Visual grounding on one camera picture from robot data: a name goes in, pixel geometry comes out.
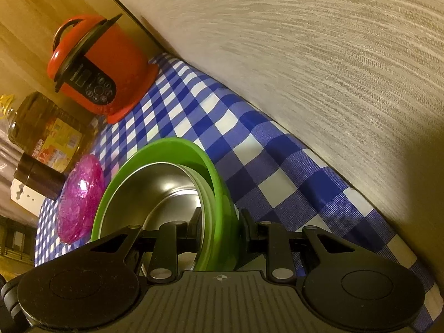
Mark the green plastic bowl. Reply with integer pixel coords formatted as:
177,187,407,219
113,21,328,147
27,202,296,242
91,138,239,271

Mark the large purple plastic plate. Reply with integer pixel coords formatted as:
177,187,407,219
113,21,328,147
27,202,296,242
56,154,105,244

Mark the blue white checkered tablecloth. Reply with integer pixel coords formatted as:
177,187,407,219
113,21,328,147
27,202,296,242
33,52,444,333

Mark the dark brown jar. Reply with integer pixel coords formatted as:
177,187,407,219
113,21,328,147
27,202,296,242
14,153,66,200

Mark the white wooden chair back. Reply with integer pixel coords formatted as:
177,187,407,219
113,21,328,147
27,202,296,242
10,179,45,216

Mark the dark shelf unit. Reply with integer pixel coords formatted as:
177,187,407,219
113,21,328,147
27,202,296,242
1,216,37,264

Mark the large cooking oil bottle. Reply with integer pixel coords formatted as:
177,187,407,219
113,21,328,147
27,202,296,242
1,92,98,175

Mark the red electric rice cooker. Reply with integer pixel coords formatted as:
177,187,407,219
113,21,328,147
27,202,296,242
47,14,160,124

